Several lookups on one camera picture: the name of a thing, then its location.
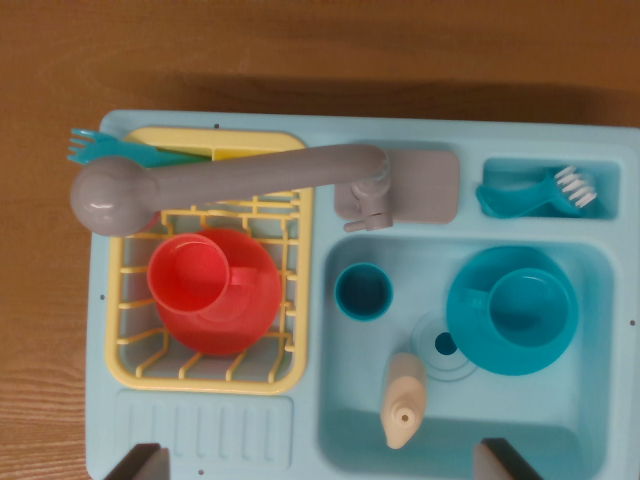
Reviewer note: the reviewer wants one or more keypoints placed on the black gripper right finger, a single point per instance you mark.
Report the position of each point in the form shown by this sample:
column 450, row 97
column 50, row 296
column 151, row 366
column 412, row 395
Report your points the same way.
column 500, row 465

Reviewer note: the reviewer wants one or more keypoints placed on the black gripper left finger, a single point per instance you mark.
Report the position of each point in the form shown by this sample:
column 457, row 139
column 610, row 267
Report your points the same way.
column 145, row 465

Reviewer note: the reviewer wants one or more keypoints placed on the beige detergent bottle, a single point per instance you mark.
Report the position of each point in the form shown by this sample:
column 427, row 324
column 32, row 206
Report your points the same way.
column 402, row 385

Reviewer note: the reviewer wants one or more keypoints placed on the light blue toy sink unit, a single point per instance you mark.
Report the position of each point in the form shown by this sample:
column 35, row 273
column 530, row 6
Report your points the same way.
column 300, row 425

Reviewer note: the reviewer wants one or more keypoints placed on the yellow dish rack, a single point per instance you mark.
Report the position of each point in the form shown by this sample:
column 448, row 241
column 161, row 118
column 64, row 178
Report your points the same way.
column 210, row 386

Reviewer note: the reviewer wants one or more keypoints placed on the teal plate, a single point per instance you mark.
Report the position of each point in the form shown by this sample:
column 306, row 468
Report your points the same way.
column 500, row 360

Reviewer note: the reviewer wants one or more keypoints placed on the red plate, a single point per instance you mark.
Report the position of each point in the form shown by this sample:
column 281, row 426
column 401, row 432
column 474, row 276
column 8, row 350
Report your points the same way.
column 240, row 330

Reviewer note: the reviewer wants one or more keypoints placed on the teal tumbler cup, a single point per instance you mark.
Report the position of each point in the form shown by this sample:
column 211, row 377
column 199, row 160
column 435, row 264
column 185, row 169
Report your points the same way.
column 364, row 292

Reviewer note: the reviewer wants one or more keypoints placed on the teal dish brush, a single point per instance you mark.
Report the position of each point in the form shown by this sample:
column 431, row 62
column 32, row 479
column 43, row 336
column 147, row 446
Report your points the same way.
column 520, row 202

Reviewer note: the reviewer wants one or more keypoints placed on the grey toy faucet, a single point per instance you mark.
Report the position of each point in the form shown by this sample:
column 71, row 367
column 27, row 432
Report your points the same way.
column 250, row 175

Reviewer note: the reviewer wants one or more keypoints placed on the teal toy fork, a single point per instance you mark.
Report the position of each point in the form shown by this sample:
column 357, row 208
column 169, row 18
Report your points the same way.
column 110, row 147

